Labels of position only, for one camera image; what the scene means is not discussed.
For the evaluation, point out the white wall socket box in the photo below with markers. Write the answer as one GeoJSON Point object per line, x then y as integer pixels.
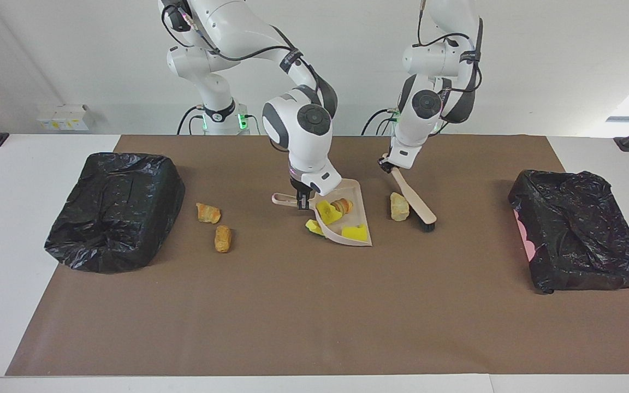
{"type": "Point", "coordinates": [63, 117]}

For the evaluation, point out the yellow green sponge piece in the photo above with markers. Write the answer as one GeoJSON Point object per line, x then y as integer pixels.
{"type": "Point", "coordinates": [313, 227]}
{"type": "Point", "coordinates": [326, 213]}
{"type": "Point", "coordinates": [355, 233]}

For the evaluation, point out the pink bin with black bag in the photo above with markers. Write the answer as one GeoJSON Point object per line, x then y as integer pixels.
{"type": "Point", "coordinates": [582, 234]}

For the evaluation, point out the orange croissant piece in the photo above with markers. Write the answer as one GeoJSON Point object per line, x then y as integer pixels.
{"type": "Point", "coordinates": [208, 213]}

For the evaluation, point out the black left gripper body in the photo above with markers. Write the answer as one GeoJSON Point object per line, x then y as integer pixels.
{"type": "Point", "coordinates": [386, 165]}

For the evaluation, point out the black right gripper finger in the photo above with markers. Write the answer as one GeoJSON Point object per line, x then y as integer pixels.
{"type": "Point", "coordinates": [303, 205]}

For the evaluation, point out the brown table mat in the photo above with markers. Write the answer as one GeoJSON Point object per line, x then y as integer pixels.
{"type": "Point", "coordinates": [238, 327]}

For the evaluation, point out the beige hand brush black bristles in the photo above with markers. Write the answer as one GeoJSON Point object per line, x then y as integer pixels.
{"type": "Point", "coordinates": [415, 202]}

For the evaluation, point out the brown bread roll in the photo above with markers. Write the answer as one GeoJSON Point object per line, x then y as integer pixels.
{"type": "Point", "coordinates": [223, 239]}

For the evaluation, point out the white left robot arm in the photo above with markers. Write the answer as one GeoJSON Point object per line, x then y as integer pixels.
{"type": "Point", "coordinates": [418, 131]}

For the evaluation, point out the beige plastic dustpan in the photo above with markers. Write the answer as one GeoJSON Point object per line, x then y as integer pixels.
{"type": "Point", "coordinates": [355, 194]}

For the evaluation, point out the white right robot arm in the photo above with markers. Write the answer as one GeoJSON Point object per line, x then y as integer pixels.
{"type": "Point", "coordinates": [301, 147]}

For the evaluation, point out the pale striped bread piece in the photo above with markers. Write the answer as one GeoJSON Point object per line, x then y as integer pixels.
{"type": "Point", "coordinates": [343, 206]}
{"type": "Point", "coordinates": [399, 207]}

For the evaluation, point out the black bag lined bin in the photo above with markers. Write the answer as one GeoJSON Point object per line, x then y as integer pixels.
{"type": "Point", "coordinates": [112, 218]}

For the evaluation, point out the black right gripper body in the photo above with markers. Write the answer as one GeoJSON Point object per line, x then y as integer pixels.
{"type": "Point", "coordinates": [299, 192]}

